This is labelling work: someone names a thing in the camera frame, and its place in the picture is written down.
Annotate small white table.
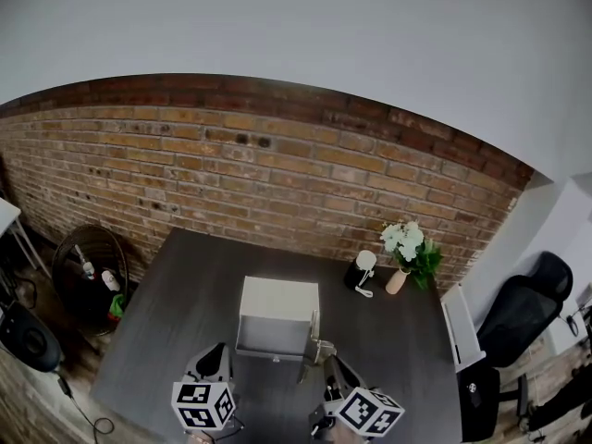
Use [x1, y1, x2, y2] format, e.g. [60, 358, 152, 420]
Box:
[0, 196, 39, 278]

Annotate white flower bouquet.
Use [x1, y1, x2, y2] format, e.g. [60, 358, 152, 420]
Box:
[379, 219, 444, 290]

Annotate black and white pod device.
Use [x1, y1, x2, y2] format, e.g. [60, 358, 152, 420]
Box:
[0, 301, 64, 374]

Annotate black floor cable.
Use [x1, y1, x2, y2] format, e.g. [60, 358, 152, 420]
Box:
[55, 370, 116, 434]

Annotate black desk microphone cable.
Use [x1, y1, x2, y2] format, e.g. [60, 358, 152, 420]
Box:
[557, 311, 585, 339]

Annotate pink vase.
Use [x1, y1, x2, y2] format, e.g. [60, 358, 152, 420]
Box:
[385, 267, 412, 295]

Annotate person's right forearm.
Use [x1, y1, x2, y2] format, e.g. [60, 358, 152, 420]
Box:
[333, 426, 371, 444]

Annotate black bottle white lid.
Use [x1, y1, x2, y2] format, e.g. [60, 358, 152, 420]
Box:
[342, 249, 378, 299]

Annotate white desk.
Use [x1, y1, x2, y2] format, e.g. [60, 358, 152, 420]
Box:
[538, 289, 592, 358]

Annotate green packet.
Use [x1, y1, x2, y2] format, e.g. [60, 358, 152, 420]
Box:
[108, 292, 128, 321]

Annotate white chair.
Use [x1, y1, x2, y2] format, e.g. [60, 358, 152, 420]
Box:
[441, 282, 487, 374]

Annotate small white bottle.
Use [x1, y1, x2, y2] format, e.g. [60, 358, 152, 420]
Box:
[100, 269, 122, 293]

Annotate white drawer box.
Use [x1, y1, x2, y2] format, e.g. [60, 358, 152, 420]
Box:
[234, 275, 321, 364]

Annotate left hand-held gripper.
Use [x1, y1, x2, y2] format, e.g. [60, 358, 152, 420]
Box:
[170, 342, 238, 433]

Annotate black office chair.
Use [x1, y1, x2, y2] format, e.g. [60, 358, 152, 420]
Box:
[456, 250, 574, 443]

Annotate round wire basket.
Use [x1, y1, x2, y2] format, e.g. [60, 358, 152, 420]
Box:
[51, 223, 130, 338]

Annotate dark grey table white legs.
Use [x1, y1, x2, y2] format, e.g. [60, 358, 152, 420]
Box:
[90, 227, 463, 444]

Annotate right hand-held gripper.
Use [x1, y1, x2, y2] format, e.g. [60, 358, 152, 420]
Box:
[308, 354, 406, 438]

